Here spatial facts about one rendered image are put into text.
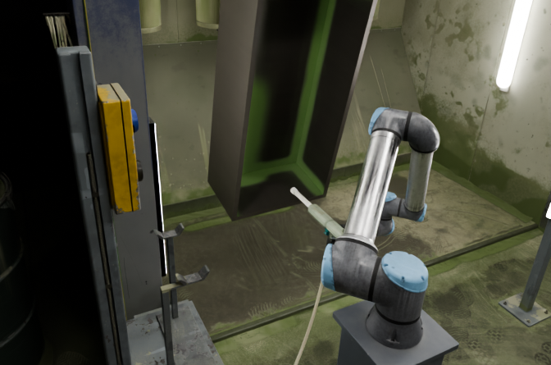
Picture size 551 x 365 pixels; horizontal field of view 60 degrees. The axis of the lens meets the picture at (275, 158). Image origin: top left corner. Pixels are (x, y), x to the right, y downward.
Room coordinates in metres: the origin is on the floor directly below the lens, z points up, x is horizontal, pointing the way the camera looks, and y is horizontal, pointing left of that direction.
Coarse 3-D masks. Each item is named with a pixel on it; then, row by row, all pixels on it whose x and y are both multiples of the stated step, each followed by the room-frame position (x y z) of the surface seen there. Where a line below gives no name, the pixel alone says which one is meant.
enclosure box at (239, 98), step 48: (240, 0) 2.05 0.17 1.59; (288, 0) 2.42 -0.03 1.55; (336, 0) 2.48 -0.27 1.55; (240, 48) 2.05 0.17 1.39; (288, 48) 2.48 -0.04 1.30; (336, 48) 2.45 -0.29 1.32; (240, 96) 2.04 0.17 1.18; (288, 96) 2.56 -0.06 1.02; (336, 96) 2.42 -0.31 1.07; (240, 144) 2.04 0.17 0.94; (288, 144) 2.65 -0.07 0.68; (336, 144) 2.35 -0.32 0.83; (240, 192) 2.36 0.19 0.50; (288, 192) 2.42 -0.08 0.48
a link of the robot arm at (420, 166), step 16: (416, 112) 1.73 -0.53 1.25; (416, 128) 1.67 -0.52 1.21; (432, 128) 1.69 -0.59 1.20; (416, 144) 1.68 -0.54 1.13; (432, 144) 1.67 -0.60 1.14; (416, 160) 1.74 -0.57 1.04; (416, 176) 1.78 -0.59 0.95; (416, 192) 1.82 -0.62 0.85; (400, 208) 1.93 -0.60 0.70; (416, 208) 1.87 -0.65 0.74
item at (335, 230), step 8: (296, 192) 2.10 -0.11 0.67; (304, 200) 2.02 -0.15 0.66; (312, 208) 1.94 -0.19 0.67; (320, 208) 1.94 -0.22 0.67; (312, 216) 1.93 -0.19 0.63; (320, 216) 1.88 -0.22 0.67; (328, 216) 1.88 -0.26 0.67; (320, 224) 1.88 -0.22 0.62; (328, 224) 1.82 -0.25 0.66; (336, 224) 1.82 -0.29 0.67; (336, 232) 1.77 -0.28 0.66; (328, 240) 1.81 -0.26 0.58
